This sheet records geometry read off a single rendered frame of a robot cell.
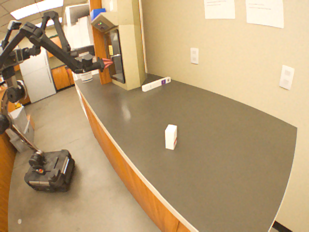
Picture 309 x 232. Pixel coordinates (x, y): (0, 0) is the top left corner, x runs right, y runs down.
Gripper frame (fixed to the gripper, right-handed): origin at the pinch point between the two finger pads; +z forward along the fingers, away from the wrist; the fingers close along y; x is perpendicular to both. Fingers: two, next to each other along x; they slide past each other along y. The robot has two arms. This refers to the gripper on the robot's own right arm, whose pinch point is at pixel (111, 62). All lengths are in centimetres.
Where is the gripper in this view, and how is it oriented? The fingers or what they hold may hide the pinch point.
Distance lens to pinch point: 105.2
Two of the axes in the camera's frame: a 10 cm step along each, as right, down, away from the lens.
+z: 7.9, -3.5, 4.9
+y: -4.7, -8.8, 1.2
